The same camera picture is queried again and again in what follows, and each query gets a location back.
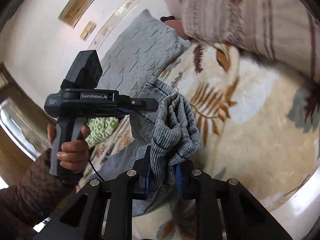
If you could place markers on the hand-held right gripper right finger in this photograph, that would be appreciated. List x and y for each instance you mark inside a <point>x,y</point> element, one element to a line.
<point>180,182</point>

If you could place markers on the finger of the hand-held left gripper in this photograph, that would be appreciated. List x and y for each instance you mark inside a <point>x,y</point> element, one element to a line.
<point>145,104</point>

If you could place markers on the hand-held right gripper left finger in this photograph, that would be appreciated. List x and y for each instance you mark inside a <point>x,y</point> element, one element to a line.
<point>142,177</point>

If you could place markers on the blue denim pants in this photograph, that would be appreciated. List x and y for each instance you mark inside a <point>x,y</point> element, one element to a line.
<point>172,125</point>

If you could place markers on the person's left forearm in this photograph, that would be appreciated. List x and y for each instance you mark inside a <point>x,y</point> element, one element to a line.
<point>32,192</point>

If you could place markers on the person's left hand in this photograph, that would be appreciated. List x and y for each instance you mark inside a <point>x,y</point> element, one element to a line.
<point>75,152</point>

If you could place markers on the green patterned quilt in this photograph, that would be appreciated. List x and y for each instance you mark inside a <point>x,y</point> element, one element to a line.
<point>102,127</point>

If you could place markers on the grey quilted blanket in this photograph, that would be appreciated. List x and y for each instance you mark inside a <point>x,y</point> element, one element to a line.
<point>140,47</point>

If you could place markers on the wooden door with glass panel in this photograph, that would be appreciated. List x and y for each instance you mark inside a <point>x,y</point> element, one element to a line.
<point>15,125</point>

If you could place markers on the leaf print blanket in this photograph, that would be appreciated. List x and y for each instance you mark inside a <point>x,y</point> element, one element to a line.
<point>250,142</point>

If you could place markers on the reddish brown cushion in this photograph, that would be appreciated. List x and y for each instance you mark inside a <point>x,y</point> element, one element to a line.
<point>175,27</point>

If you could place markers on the white headboard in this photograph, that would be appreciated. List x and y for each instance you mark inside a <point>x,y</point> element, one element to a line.
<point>130,2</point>

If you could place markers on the striped beige pillow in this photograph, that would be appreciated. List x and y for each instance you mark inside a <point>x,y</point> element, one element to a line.
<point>237,17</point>

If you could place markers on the small gold framed wall picture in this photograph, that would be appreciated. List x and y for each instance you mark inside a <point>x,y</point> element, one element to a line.
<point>88,30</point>

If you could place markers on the large gold framed wall picture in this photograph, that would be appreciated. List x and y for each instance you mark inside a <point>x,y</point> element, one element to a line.
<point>75,10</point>

